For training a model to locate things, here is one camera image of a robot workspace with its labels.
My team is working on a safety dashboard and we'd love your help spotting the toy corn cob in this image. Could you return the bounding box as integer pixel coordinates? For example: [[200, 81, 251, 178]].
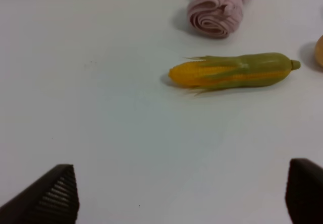
[[168, 52, 301, 92]]

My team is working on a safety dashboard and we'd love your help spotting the pink towel black band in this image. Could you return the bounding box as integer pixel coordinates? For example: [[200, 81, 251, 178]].
[[187, 0, 250, 39]]

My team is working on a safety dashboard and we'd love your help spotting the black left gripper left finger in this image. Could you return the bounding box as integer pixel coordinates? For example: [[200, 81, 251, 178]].
[[1, 164, 80, 223]]

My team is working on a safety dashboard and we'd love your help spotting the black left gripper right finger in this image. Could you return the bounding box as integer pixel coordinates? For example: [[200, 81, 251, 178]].
[[285, 158, 322, 224]]

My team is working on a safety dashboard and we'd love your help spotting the toy peach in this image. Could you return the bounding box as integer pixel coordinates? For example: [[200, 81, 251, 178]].
[[314, 36, 323, 67]]

